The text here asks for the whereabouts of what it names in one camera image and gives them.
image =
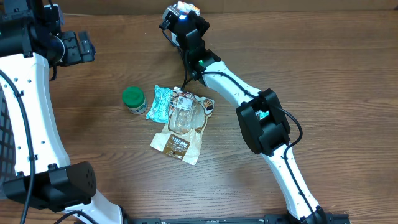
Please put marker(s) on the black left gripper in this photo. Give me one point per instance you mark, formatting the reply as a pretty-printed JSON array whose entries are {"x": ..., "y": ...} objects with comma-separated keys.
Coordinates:
[{"x": 83, "y": 47}]

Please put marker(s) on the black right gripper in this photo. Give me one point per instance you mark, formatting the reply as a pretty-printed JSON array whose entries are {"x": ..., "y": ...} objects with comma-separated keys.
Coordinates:
[{"x": 201, "y": 24}]

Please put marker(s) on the orange Kleenex tissue pack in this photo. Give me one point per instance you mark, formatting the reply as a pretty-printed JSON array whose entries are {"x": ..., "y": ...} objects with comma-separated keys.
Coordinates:
[{"x": 185, "y": 8}]

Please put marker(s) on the green lid jar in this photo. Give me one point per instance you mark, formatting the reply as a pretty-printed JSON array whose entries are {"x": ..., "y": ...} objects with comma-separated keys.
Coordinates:
[{"x": 134, "y": 98}]

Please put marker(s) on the brown clear snack bag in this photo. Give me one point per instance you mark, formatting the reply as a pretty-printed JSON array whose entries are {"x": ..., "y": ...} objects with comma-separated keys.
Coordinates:
[{"x": 181, "y": 137}]

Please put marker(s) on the teal snack packet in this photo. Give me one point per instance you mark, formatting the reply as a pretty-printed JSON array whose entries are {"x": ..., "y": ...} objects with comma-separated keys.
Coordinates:
[{"x": 159, "y": 111}]

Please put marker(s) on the teal Kleenex tissue pack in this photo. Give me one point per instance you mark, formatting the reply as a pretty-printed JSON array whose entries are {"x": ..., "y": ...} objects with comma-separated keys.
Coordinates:
[{"x": 262, "y": 115}]

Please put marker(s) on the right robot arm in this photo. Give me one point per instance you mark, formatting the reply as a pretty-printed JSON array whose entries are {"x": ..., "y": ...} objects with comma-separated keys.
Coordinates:
[{"x": 262, "y": 120}]

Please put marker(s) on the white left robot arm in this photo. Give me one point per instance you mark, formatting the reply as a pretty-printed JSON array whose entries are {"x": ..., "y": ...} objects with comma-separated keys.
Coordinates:
[{"x": 33, "y": 46}]

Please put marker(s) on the dark grey mesh basket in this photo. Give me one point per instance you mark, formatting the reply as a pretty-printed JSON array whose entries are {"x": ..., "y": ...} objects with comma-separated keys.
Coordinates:
[{"x": 7, "y": 149}]

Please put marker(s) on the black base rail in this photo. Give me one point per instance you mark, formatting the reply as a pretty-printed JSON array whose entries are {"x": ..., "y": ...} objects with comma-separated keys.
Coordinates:
[{"x": 267, "y": 219}]

